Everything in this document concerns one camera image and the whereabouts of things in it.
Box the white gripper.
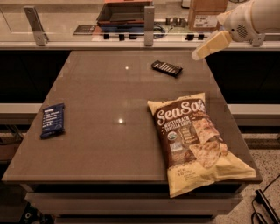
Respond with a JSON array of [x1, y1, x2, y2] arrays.
[[192, 3, 257, 60]]

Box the black chocolate rxbar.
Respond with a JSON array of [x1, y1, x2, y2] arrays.
[[151, 60, 183, 78]]

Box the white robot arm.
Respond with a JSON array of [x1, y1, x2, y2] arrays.
[[192, 0, 280, 60]]

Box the blue blueberry rxbar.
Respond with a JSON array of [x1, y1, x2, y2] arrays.
[[40, 103, 65, 139]]

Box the cardboard box with label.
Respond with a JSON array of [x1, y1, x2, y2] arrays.
[[188, 0, 228, 32]]

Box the dark open tray box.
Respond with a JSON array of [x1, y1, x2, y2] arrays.
[[97, 0, 152, 25]]

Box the yellow brown tortilla chips bag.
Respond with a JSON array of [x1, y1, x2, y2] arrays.
[[148, 93, 256, 198]]

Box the black power strip on floor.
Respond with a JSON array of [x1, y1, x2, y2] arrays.
[[255, 189, 280, 224]]

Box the right metal rail bracket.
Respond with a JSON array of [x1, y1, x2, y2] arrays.
[[250, 34, 265, 47]]

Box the metal rail bracket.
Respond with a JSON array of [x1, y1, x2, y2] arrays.
[[144, 6, 155, 46], [250, 34, 265, 47], [24, 6, 48, 46]]

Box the middle metal rail bracket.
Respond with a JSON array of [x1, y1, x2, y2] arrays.
[[144, 6, 155, 46]]

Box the black cable on floor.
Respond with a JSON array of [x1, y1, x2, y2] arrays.
[[250, 174, 280, 224]]

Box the left metal rail bracket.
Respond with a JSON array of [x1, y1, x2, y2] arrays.
[[24, 6, 48, 46]]

